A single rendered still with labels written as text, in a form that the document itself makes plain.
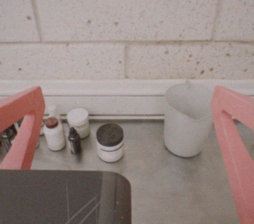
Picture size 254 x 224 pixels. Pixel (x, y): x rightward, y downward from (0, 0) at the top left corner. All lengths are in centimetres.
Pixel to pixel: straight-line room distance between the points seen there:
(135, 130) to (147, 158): 10
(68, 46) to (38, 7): 12
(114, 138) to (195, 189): 22
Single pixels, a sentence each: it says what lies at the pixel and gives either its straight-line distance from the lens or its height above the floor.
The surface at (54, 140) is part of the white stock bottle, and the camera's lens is 63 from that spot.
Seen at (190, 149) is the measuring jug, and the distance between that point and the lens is 60.
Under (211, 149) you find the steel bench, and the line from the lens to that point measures 67.
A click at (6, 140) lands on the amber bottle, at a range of 66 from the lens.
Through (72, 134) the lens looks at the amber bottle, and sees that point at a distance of 60.
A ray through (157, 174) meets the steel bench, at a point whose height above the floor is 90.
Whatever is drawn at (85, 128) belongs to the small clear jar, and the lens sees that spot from 65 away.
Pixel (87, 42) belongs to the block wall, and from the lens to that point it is 64.
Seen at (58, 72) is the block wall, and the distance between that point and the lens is 70.
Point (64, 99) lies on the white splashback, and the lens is 69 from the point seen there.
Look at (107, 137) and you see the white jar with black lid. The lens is 56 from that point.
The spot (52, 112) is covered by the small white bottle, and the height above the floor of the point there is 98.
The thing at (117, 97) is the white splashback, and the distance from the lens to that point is 66.
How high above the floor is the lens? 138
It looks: 37 degrees down
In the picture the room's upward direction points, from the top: straight up
